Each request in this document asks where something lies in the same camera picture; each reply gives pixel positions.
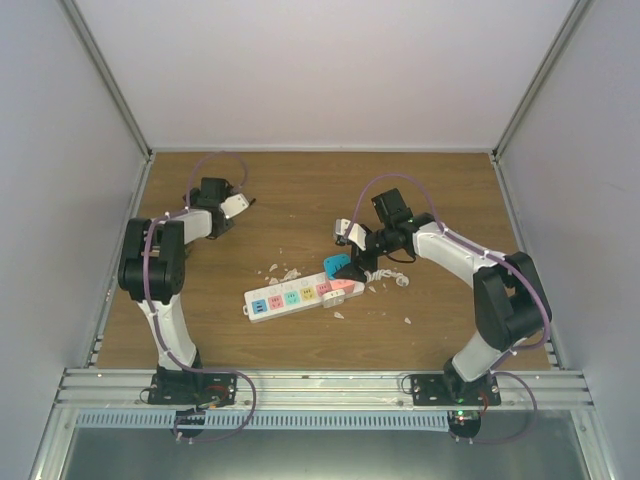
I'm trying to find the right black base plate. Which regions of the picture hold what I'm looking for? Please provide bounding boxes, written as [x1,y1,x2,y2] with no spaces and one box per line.
[400,373,502,408]

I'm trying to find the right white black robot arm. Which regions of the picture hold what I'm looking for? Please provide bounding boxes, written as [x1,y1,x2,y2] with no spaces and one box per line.
[334,189,552,405]

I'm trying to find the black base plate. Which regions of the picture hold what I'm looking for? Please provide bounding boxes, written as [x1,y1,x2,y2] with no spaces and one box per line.
[139,367,237,408]
[400,373,502,408]

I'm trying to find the white grey plug on strip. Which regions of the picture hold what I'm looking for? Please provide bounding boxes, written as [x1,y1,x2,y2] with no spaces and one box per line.
[321,289,346,308]

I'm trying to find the cyan square adapter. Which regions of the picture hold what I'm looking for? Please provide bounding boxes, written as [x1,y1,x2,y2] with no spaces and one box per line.
[323,253,350,280]

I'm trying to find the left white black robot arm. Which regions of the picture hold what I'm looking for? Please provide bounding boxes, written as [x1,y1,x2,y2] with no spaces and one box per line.
[117,178,251,404]

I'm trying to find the large pink adapter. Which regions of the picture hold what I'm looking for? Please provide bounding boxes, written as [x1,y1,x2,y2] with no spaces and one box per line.
[329,279,356,295]

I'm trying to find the grey slotted cable duct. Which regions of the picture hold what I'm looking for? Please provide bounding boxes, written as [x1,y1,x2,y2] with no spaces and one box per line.
[76,409,449,432]

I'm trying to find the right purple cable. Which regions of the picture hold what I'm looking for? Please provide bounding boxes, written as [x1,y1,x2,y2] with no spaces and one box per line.
[344,172,552,445]

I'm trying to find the white power strip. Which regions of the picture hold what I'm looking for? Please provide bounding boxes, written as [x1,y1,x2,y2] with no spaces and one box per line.
[242,272,365,323]

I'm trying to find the aluminium front rail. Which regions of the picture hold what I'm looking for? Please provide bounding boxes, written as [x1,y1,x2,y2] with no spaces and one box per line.
[54,369,594,411]

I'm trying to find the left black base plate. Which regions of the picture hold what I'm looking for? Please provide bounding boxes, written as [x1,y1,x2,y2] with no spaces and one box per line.
[139,367,237,408]

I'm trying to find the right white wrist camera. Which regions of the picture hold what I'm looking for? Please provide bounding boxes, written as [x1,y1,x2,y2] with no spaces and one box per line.
[333,219,367,250]

